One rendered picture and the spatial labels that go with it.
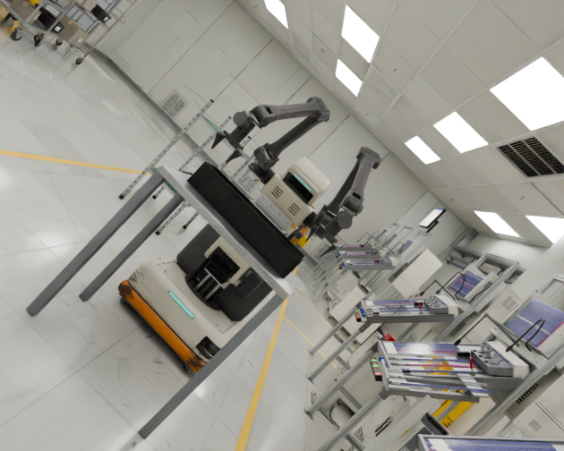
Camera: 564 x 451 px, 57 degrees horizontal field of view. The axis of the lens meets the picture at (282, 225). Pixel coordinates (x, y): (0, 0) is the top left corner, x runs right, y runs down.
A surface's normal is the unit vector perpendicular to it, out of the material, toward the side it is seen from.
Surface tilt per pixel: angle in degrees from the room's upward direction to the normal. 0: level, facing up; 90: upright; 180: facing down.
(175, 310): 90
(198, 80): 90
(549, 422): 90
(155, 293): 90
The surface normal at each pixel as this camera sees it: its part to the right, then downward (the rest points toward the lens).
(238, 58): -0.07, 0.05
